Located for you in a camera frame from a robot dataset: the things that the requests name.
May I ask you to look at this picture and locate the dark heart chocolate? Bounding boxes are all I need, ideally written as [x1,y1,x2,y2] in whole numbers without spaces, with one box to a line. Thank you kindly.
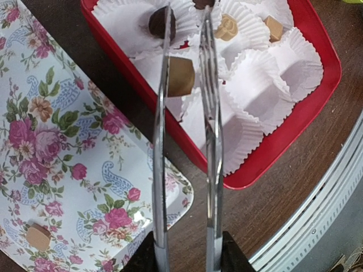
[192,0,216,10]

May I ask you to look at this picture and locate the floral rectangular tray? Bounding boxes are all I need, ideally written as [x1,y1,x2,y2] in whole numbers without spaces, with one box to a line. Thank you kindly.
[0,0,195,272]

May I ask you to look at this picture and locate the tan heart chocolate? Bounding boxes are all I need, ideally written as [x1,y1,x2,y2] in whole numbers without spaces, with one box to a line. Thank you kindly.
[26,223,52,252]

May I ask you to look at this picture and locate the white paper liners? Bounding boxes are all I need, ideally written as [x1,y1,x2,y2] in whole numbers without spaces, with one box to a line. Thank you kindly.
[92,1,323,175]

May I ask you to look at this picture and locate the red box base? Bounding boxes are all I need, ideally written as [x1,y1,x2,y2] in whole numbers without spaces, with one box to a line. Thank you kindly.
[81,1,341,190]

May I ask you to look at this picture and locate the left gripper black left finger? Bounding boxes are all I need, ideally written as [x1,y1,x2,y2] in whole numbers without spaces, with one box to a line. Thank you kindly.
[121,232,156,272]

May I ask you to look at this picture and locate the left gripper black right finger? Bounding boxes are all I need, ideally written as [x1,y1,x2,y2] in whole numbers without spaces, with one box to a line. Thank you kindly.
[221,231,256,272]

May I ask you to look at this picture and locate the tan square chocolate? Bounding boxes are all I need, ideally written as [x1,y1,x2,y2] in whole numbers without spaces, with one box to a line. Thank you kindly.
[264,15,284,43]

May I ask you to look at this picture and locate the metal tongs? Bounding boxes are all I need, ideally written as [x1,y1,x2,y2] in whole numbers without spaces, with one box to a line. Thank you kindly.
[152,6,223,271]

